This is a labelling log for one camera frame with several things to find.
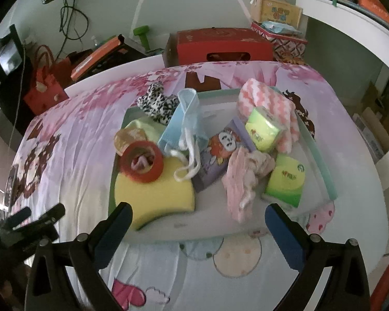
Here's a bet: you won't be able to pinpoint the blue wet wipes pack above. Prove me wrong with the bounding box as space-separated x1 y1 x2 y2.
261 20 303 37

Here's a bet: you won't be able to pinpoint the beige gift bag with handle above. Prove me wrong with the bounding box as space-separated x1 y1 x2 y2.
250 0 303 29

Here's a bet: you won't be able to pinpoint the black hanging cables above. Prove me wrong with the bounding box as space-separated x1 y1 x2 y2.
56 0 90 59

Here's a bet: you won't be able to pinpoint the pink white chevron cloth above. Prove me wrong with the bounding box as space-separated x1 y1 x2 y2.
237 78 300 154

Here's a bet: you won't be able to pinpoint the green dumbbell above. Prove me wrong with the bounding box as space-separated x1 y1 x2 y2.
133 25 151 53

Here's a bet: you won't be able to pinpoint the light green cloth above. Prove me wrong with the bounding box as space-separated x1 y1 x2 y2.
126 117 166 143

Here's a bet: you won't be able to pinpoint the green tissue pack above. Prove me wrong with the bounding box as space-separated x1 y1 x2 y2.
263 154 305 209
245 107 286 153

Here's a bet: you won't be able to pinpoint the pink floral cartoon bedsheet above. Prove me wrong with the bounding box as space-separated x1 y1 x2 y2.
14 61 389 310

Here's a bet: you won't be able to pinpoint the yellow sponge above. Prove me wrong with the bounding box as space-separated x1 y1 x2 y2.
114 157 195 231

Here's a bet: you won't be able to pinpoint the purple cartoon face mask packet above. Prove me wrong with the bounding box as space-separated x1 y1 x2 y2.
192 117 256 193

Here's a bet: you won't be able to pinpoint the red tape roll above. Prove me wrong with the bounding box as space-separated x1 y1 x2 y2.
120 140 164 183

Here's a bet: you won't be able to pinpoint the white shelf unit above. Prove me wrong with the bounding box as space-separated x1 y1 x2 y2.
296 0 389 68

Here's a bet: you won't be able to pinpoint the red white patterned tin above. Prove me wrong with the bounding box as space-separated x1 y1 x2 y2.
251 22 308 62

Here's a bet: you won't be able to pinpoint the orange black long box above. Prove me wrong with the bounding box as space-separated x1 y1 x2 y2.
71 34 147 82

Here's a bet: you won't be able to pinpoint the black coffee machine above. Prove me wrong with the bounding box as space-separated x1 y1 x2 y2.
0 25 34 134

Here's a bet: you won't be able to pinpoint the red cardboard gift box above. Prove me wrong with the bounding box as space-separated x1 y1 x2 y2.
163 27 274 67

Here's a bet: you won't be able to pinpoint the red felt tote bag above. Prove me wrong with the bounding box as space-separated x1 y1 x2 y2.
24 45 73 116

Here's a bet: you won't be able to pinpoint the leopard print scrunchie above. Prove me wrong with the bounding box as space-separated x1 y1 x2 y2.
136 82 180 125

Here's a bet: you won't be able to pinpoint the pink satin scrunchie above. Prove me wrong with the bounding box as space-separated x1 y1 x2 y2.
222 147 275 223

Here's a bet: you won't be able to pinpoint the clear plastic bottle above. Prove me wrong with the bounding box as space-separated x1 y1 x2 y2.
91 35 102 50

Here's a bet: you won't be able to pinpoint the light blue face mask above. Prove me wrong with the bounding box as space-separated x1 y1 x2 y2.
157 88 209 182

